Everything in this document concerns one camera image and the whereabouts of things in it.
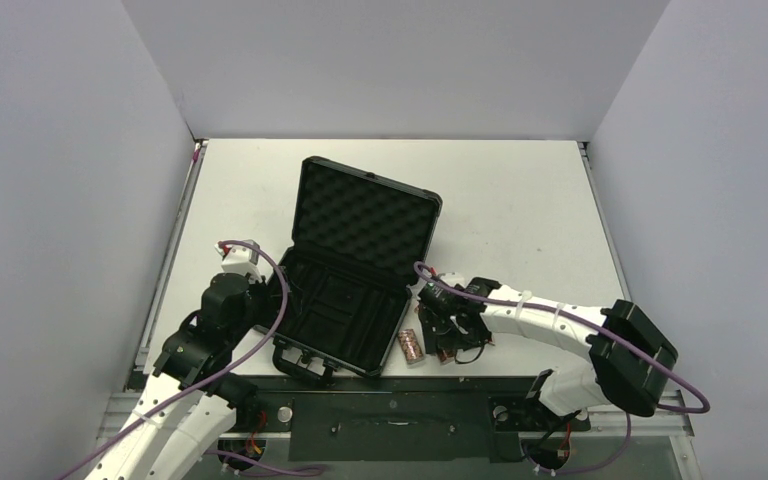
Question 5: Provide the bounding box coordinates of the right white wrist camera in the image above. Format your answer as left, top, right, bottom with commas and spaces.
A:
425, 269, 468, 288

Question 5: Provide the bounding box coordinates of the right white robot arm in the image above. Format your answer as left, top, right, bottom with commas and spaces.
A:
418, 277, 678, 427

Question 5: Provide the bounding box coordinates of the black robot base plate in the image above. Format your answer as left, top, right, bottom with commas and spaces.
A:
125, 374, 664, 465

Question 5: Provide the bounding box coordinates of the poker chip roll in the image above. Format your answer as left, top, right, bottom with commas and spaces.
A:
436, 349, 457, 365
397, 329, 425, 367

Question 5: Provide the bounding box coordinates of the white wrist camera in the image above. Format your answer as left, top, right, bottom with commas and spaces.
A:
215, 240, 261, 282
425, 269, 468, 288

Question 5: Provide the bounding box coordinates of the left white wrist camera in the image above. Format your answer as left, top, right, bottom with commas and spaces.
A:
215, 240, 261, 282

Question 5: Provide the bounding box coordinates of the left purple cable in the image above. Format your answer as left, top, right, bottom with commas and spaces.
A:
55, 239, 291, 480

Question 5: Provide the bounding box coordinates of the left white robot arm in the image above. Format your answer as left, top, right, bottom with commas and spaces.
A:
87, 268, 290, 479

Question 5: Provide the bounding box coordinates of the black foam-lined carrying case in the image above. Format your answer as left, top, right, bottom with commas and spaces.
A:
272, 156, 443, 387

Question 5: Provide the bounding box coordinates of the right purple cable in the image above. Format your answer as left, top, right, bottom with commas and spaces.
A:
414, 262, 711, 415

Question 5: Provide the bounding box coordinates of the purple cable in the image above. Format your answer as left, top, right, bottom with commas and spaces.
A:
414, 262, 711, 415
55, 239, 291, 480

